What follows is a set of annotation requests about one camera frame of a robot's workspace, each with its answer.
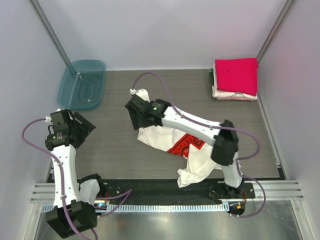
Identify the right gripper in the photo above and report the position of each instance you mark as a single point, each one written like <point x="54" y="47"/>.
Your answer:
<point x="137" y="122"/>

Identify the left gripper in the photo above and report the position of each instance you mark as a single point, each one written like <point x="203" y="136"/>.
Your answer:
<point x="85" y="125"/>

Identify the teal plastic bin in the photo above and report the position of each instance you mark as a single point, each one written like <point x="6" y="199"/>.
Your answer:
<point x="82" y="85"/>

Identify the white t-shirt red print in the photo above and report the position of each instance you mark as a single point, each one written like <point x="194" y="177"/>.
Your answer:
<point x="197" y="153"/>

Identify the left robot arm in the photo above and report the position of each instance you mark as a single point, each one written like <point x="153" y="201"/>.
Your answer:
<point x="73" y="206"/>

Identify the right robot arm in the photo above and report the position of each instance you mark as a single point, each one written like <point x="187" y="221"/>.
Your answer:
<point x="220" y="136"/>

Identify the folded white t-shirt stack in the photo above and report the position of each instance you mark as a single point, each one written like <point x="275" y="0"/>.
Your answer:
<point x="226" y="95"/>

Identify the folded green t-shirt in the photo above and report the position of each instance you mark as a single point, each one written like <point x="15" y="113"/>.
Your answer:
<point x="211" y="74"/>

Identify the folded pink t-shirt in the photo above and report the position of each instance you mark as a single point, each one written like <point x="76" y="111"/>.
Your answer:
<point x="238" y="75"/>

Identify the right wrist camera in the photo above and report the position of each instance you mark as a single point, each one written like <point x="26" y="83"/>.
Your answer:
<point x="142" y="93"/>

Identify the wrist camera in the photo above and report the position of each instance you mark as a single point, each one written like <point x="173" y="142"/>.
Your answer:
<point x="49" y="119"/>
<point x="142" y="93"/>

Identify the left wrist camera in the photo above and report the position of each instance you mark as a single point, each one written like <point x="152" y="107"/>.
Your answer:
<point x="49" y="119"/>

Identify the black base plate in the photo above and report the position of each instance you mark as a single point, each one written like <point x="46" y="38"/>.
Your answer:
<point x="168" y="190"/>

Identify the white slotted cable duct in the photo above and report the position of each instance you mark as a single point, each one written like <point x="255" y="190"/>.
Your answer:
<point x="103" y="208"/>

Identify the aluminium rail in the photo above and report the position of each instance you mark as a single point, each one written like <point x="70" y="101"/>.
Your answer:
<point x="275" y="190"/>

